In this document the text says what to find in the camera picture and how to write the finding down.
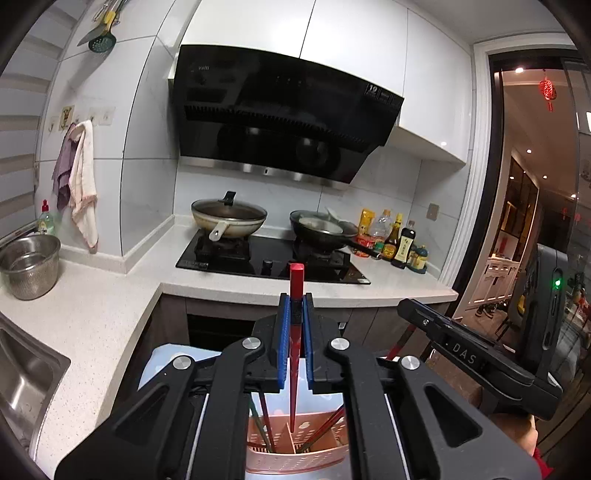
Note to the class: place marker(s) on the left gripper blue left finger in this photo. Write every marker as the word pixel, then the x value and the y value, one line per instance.
pixel 282 339

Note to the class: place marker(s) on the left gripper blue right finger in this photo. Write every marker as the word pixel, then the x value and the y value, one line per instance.
pixel 309 339

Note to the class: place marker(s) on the red chopstick pair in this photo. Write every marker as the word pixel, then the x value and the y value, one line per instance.
pixel 296 306

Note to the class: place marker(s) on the dark maroon chopstick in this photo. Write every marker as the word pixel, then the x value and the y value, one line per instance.
pixel 266 420

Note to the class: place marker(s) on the green chopstick pair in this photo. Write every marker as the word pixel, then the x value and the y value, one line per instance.
pixel 259 426

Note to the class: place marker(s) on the red chopstick group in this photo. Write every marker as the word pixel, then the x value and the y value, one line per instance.
pixel 397 348

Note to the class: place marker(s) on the hanging green skimmer utensils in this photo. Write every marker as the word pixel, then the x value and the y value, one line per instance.
pixel 100 39

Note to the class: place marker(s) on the right hand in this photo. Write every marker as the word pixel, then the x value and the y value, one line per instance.
pixel 522 430

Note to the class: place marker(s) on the pink perforated utensil holder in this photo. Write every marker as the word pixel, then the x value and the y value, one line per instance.
pixel 329 450

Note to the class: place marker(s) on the black gas stove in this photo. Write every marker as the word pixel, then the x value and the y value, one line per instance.
pixel 263 257

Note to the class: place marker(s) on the blue polka dot tablecloth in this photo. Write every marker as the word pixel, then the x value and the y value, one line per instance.
pixel 181 356

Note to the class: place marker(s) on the black wok with lid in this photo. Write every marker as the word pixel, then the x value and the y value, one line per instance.
pixel 324 231

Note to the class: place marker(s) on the brown sauce bottle yellow cap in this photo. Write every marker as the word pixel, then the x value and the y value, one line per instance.
pixel 391 243

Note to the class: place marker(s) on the small green lid jar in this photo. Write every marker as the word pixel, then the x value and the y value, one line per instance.
pixel 378 247

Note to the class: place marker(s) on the red instant noodle cup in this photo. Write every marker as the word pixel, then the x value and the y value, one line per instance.
pixel 366 241

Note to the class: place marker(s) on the small jars on tray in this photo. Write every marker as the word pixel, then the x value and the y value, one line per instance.
pixel 418 258

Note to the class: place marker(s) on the beige wok with lid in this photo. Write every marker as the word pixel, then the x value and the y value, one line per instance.
pixel 227 217

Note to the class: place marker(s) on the dark soy sauce bottle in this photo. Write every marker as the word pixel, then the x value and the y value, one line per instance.
pixel 405 244

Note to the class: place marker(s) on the clear oil bottle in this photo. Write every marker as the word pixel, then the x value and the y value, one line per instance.
pixel 381 227

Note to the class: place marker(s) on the black range hood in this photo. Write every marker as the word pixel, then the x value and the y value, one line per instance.
pixel 246 106

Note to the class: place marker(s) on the stainless steel sink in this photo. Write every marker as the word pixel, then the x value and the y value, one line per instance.
pixel 30 375

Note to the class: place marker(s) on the pink hanging towel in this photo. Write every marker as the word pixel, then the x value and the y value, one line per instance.
pixel 83 192

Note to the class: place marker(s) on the stainless steel pot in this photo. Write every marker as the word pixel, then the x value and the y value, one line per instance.
pixel 30 265

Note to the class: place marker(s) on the green dish soap bottle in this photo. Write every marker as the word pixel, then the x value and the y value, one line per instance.
pixel 45 223

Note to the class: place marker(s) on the purple hanging cloth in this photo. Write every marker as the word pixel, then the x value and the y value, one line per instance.
pixel 62 169

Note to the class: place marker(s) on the red hanging lantern ornament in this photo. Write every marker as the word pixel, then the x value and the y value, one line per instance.
pixel 548 91

